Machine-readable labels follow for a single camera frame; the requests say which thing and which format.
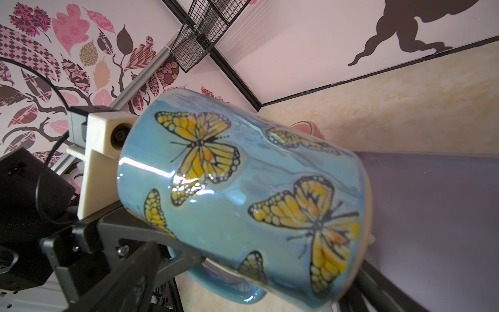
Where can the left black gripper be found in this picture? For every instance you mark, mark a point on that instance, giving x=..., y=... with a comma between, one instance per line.
x=41, y=236

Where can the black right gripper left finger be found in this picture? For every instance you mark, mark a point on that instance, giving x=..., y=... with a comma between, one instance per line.
x=128, y=288

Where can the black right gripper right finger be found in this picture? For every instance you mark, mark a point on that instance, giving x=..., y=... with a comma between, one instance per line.
x=373, y=287

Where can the blue butterfly mug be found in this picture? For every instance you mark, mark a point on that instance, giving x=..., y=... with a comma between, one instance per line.
x=278, y=210

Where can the pink round mug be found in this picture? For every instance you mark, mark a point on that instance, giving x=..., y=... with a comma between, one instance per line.
x=308, y=127

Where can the lavender plastic tray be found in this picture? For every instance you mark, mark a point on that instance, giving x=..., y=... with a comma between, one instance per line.
x=436, y=227

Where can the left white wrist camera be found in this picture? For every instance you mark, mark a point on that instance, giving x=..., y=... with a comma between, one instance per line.
x=97, y=134

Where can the aluminium rail bar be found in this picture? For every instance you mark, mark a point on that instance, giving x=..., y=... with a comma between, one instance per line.
x=63, y=164

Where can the black wire basket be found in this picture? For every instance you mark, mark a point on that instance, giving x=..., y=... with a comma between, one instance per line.
x=205, y=24

